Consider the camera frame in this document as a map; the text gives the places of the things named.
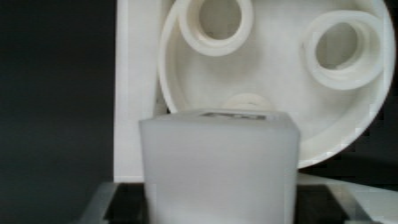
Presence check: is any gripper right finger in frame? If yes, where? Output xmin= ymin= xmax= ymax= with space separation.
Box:
xmin=294 ymin=174 xmax=398 ymax=224

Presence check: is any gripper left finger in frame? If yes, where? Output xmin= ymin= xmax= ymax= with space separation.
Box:
xmin=77 ymin=182 xmax=150 ymax=224

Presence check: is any white stool leg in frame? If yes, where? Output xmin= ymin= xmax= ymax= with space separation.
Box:
xmin=141 ymin=110 xmax=301 ymax=224

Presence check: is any white round stool seat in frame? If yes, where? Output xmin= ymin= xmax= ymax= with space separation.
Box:
xmin=158 ymin=0 xmax=395 ymax=166

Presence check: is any white right fence bar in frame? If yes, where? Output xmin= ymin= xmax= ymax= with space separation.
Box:
xmin=114 ymin=0 xmax=174 ymax=182

